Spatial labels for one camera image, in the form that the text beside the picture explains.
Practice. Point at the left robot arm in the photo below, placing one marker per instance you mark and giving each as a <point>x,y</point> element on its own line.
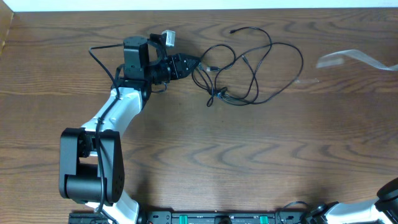
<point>91,168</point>

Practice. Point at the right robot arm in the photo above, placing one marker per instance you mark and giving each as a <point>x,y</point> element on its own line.
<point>382,209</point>

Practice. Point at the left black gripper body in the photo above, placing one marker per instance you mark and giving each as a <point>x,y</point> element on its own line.
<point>172,61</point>

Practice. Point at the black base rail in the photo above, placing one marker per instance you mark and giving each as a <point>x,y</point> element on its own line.
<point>287,214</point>

